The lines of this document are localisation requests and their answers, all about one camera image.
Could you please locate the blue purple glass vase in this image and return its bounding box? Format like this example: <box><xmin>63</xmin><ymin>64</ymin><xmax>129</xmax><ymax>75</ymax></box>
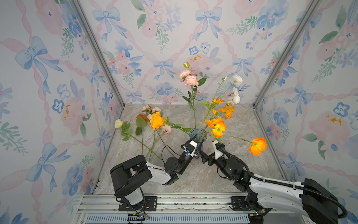
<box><xmin>189</xmin><ymin>128</ymin><xmax>208</xmax><ymax>146</ymax></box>

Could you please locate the orange poppy flower stem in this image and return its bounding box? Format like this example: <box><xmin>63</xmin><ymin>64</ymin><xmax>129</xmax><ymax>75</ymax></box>
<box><xmin>200</xmin><ymin>97</ymin><xmax>235</xmax><ymax>139</ymax></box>

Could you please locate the large orange ranunculus stem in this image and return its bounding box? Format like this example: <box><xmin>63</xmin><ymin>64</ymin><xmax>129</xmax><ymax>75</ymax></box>
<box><xmin>147</xmin><ymin>112</ymin><xmax>192</xmax><ymax>133</ymax></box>

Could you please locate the white flower stem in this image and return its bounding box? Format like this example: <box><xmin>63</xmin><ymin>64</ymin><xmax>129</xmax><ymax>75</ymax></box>
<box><xmin>206</xmin><ymin>75</ymin><xmax>243</xmax><ymax>136</ymax></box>

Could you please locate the pink rose flower stem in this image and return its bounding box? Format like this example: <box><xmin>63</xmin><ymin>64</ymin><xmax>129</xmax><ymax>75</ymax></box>
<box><xmin>179</xmin><ymin>61</ymin><xmax>208</xmax><ymax>128</ymax></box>

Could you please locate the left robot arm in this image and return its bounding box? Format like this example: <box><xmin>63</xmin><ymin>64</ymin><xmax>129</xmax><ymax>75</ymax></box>
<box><xmin>110</xmin><ymin>138</ymin><xmax>203</xmax><ymax>206</ymax></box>

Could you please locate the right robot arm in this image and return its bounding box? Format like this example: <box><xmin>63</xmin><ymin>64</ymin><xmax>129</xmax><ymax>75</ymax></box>
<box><xmin>200</xmin><ymin>149</ymin><xmax>348</xmax><ymax>224</ymax></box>

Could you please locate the dark orange flower stem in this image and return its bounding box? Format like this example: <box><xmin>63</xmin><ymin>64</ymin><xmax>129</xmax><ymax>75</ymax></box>
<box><xmin>136</xmin><ymin>114</ymin><xmax>149</xmax><ymax>154</ymax></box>

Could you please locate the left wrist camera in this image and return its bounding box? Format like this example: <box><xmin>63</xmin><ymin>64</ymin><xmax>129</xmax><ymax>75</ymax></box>
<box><xmin>184</xmin><ymin>140</ymin><xmax>198</xmax><ymax>157</ymax></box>

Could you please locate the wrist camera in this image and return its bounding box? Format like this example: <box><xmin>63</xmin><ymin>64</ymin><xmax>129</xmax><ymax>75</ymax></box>
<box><xmin>184</xmin><ymin>140</ymin><xmax>198</xmax><ymax>157</ymax></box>
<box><xmin>212</xmin><ymin>141</ymin><xmax>225</xmax><ymax>160</ymax></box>

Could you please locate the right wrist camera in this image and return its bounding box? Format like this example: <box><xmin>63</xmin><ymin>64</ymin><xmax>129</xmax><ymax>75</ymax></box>
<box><xmin>212</xmin><ymin>141</ymin><xmax>225</xmax><ymax>160</ymax></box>

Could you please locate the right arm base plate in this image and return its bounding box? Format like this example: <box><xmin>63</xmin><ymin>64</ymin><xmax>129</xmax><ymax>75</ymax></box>
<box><xmin>231</xmin><ymin>195</ymin><xmax>271</xmax><ymax>212</ymax></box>

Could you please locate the aluminium front rail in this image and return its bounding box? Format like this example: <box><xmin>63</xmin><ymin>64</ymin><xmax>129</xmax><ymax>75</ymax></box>
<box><xmin>73</xmin><ymin>193</ymin><xmax>312</xmax><ymax>224</ymax></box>

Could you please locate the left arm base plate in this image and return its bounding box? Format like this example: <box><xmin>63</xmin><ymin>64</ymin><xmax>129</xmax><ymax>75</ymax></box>
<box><xmin>118</xmin><ymin>196</ymin><xmax>158</xmax><ymax>212</ymax></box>

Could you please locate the left corner aluminium post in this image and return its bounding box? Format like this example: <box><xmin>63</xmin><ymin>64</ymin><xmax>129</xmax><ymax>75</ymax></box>
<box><xmin>69</xmin><ymin>0</ymin><xmax>125</xmax><ymax>109</ymax></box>

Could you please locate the corner aluminium post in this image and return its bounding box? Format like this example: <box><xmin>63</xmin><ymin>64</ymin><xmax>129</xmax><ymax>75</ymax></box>
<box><xmin>69</xmin><ymin>0</ymin><xmax>125</xmax><ymax>109</ymax></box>
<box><xmin>253</xmin><ymin>0</ymin><xmax>321</xmax><ymax>110</ymax></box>

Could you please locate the right corner aluminium post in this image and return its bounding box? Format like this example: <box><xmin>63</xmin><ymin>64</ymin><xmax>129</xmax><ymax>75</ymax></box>
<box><xmin>253</xmin><ymin>0</ymin><xmax>321</xmax><ymax>110</ymax></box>

